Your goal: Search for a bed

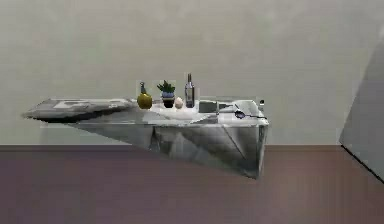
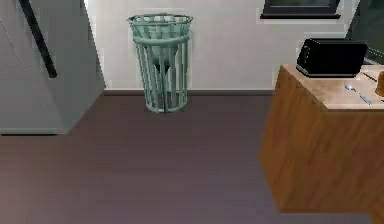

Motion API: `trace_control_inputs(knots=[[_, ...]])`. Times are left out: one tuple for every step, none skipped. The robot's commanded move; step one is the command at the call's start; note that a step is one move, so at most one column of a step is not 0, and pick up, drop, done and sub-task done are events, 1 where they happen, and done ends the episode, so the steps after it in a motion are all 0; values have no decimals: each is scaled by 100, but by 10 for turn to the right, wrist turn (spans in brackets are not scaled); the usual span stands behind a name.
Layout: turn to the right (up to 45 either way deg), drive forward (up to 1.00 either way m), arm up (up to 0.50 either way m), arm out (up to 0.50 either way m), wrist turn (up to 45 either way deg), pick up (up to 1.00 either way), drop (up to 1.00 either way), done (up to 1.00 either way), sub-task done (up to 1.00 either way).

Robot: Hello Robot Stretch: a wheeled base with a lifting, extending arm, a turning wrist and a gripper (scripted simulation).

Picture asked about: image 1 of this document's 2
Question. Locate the steel sink basin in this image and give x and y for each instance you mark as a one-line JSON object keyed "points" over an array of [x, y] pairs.
{"points": [[210, 107]]}

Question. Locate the clear glass bottle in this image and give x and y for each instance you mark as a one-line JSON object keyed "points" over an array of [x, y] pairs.
{"points": [[189, 93]]}

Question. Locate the grey kitchen counter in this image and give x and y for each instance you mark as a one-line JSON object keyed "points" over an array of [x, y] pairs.
{"points": [[186, 140]]}

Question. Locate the small potted green plant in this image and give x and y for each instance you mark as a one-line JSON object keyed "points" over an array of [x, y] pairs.
{"points": [[167, 95]]}

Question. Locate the yellow round bottle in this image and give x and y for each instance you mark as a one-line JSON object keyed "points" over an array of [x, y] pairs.
{"points": [[144, 100]]}

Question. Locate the small dark cup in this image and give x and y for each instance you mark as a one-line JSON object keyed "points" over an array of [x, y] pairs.
{"points": [[261, 102]]}

